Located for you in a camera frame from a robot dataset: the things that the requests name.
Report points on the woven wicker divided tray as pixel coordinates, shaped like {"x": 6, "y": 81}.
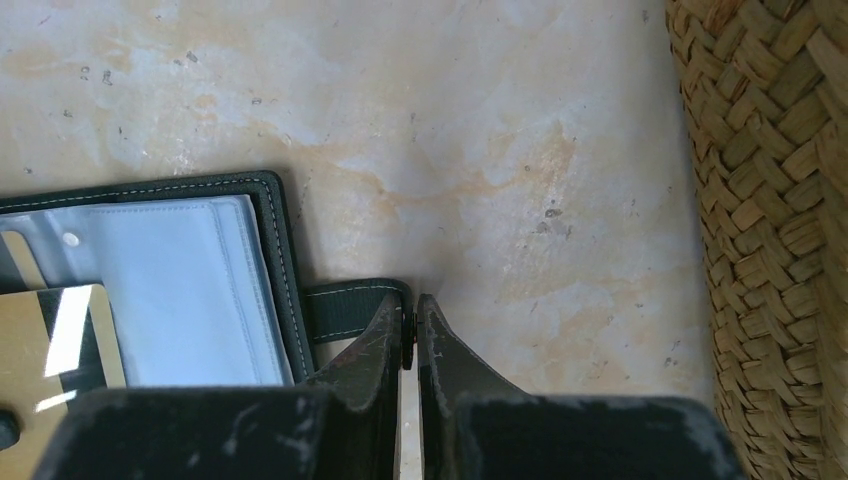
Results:
{"x": 764, "y": 90}

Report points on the gold credit card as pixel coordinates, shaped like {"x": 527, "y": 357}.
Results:
{"x": 56, "y": 345}
{"x": 19, "y": 269}

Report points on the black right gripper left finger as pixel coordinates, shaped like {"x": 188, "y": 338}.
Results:
{"x": 341, "y": 423}

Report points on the black leather card holder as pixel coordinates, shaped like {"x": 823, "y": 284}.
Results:
{"x": 202, "y": 278}

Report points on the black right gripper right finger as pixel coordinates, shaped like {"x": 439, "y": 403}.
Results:
{"x": 478, "y": 425}

